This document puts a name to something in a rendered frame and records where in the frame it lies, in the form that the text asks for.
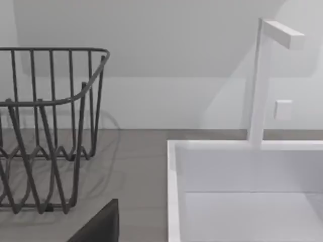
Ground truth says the grey wire basket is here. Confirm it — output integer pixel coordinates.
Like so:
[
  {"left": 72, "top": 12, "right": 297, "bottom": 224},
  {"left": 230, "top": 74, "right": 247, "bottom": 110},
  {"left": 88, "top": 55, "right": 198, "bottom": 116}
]
[{"left": 0, "top": 47, "right": 111, "bottom": 215}]

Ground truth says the tall white tap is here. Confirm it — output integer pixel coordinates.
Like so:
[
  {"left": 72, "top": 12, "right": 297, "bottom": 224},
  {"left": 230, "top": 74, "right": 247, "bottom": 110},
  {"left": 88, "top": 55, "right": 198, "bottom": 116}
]
[{"left": 246, "top": 17, "right": 305, "bottom": 151}]

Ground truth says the white sink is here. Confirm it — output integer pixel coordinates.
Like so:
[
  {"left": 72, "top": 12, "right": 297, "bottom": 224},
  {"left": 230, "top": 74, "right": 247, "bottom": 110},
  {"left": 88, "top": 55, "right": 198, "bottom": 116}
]
[{"left": 167, "top": 139, "right": 323, "bottom": 242}]

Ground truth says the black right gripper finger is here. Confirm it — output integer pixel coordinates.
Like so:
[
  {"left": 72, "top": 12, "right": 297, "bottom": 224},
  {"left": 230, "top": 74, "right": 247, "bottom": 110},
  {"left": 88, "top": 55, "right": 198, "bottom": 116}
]
[{"left": 67, "top": 198, "right": 119, "bottom": 242}]

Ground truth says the small white square knob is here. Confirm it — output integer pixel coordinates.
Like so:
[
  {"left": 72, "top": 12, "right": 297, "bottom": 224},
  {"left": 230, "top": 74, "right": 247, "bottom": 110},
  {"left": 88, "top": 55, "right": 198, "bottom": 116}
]
[{"left": 274, "top": 99, "right": 293, "bottom": 120}]

